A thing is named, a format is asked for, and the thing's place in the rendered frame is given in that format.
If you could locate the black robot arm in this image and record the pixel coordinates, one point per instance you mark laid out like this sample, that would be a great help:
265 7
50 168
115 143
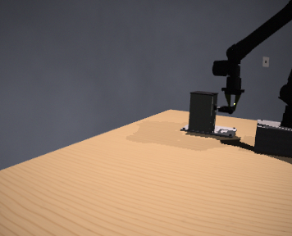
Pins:
246 45

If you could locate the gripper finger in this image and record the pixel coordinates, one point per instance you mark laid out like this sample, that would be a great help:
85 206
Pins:
228 99
237 97

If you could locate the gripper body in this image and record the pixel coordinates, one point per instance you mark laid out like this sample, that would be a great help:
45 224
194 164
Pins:
233 86

